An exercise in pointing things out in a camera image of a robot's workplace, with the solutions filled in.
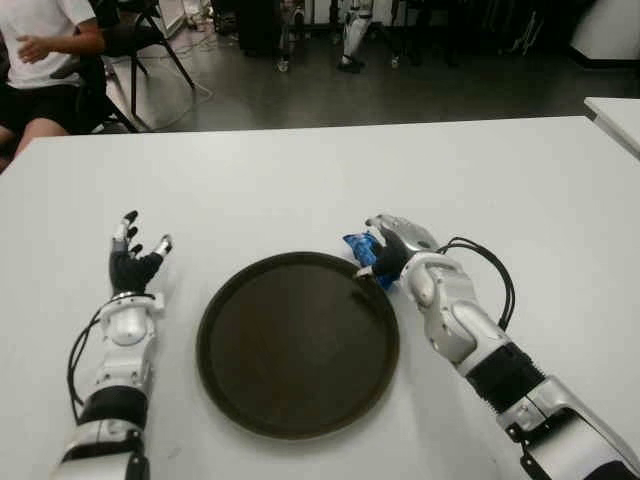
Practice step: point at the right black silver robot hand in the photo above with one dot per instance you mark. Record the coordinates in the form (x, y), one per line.
(400, 245)

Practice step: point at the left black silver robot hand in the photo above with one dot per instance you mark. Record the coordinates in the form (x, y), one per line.
(130, 272)

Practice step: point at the blue Oreo cookie packet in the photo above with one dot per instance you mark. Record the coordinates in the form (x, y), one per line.
(362, 247)

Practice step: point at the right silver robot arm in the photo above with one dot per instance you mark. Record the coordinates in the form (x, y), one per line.
(460, 320)

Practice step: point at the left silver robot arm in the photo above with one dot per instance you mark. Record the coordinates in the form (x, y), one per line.
(125, 325)

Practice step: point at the round dark brown tray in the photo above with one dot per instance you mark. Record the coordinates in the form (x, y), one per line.
(295, 350)

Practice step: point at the black office chair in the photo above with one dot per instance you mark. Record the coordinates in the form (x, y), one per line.
(92, 90)

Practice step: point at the white humanoid robot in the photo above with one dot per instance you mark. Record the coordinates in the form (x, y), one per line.
(352, 40)

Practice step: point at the black folding chair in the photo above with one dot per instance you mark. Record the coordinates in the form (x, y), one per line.
(180, 66)

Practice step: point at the white side table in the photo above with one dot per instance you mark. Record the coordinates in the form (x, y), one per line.
(620, 120)

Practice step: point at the black equipment case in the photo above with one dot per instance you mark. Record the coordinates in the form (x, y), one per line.
(257, 30)

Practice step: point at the white display cabinet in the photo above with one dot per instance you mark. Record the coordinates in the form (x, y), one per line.
(175, 12)

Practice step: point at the seated person in white shirt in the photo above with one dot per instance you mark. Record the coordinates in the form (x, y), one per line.
(35, 25)

